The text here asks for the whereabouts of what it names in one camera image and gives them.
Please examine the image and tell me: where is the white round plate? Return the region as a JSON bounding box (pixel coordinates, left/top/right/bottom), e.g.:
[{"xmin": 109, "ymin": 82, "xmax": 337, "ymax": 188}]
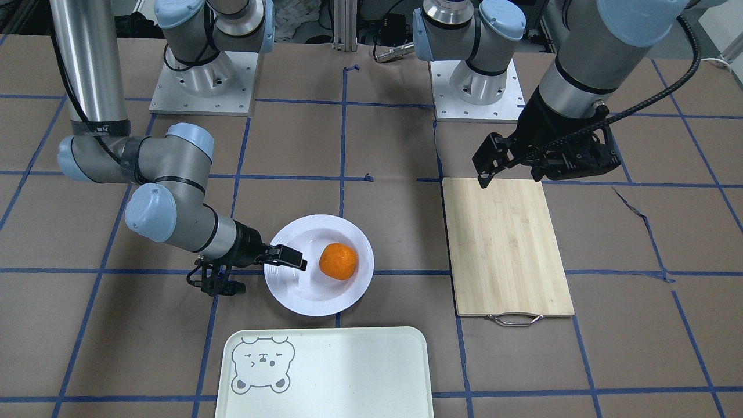
[{"xmin": 264, "ymin": 214, "xmax": 374, "ymax": 316}]

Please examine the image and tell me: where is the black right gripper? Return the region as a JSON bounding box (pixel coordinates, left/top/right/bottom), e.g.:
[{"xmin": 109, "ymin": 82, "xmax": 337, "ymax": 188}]
[{"xmin": 229, "ymin": 222, "xmax": 308, "ymax": 272}]

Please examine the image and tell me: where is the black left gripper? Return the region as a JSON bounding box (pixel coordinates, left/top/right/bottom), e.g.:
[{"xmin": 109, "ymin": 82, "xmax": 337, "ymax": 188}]
[{"xmin": 472, "ymin": 89, "xmax": 621, "ymax": 189}]

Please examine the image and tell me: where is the cream bear tray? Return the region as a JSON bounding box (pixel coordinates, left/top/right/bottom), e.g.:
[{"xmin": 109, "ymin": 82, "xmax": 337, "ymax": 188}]
[{"xmin": 215, "ymin": 326, "xmax": 434, "ymax": 417}]

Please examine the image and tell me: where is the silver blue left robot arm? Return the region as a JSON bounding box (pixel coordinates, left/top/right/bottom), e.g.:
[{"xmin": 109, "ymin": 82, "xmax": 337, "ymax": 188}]
[{"xmin": 412, "ymin": 1, "xmax": 699, "ymax": 188}]

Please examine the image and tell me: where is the bamboo cutting board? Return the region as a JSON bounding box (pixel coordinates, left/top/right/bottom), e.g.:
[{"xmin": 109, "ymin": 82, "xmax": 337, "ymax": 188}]
[{"xmin": 442, "ymin": 178, "xmax": 574, "ymax": 322}]

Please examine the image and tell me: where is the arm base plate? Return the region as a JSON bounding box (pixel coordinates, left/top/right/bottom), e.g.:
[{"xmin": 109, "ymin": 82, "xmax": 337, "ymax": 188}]
[
  {"xmin": 149, "ymin": 51, "xmax": 260, "ymax": 116},
  {"xmin": 429, "ymin": 61, "xmax": 525, "ymax": 122}
]

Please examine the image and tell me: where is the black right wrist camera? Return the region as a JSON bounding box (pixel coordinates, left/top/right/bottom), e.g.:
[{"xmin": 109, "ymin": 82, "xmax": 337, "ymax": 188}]
[{"xmin": 186, "ymin": 256, "xmax": 247, "ymax": 297}]

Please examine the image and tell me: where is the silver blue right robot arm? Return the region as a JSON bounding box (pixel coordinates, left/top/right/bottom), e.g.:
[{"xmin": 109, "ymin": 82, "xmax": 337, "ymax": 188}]
[{"xmin": 49, "ymin": 1, "xmax": 307, "ymax": 270}]

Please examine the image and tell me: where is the aluminium frame post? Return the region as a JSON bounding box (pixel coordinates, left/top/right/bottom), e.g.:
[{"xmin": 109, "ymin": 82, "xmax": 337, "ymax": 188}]
[{"xmin": 332, "ymin": 0, "xmax": 358, "ymax": 53}]

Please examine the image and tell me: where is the orange fruit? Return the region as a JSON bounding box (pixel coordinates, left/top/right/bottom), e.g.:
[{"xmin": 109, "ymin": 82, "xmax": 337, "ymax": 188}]
[{"xmin": 319, "ymin": 243, "xmax": 358, "ymax": 281}]

